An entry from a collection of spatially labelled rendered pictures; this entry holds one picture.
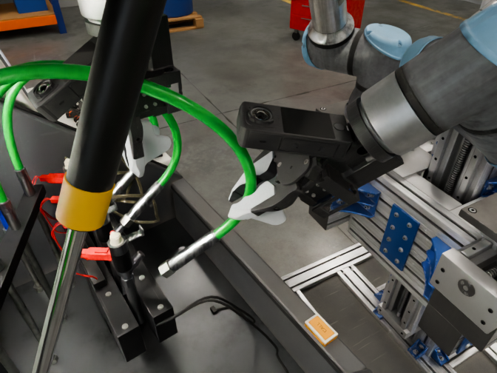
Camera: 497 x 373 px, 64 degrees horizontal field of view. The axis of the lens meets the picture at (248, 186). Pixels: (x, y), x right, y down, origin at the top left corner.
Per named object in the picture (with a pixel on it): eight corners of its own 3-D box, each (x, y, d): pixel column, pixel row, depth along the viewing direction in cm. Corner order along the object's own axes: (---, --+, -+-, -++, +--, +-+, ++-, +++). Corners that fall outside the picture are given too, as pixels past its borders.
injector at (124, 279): (160, 316, 74) (142, 236, 61) (135, 330, 71) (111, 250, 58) (154, 306, 75) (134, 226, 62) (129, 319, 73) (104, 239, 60)
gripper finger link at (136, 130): (149, 161, 50) (137, 97, 45) (137, 165, 50) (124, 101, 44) (134, 145, 53) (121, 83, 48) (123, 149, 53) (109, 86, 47)
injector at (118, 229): (143, 287, 79) (122, 208, 66) (119, 300, 76) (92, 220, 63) (137, 278, 80) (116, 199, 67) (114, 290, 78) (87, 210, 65)
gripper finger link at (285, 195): (259, 226, 46) (319, 187, 42) (250, 221, 45) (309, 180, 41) (257, 195, 49) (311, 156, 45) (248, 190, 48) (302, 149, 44)
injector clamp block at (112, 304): (182, 352, 77) (173, 306, 68) (134, 382, 73) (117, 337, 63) (117, 248, 99) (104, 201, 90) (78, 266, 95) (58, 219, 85)
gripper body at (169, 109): (186, 115, 51) (175, 16, 43) (121, 135, 47) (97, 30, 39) (160, 94, 56) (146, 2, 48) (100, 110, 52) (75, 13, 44)
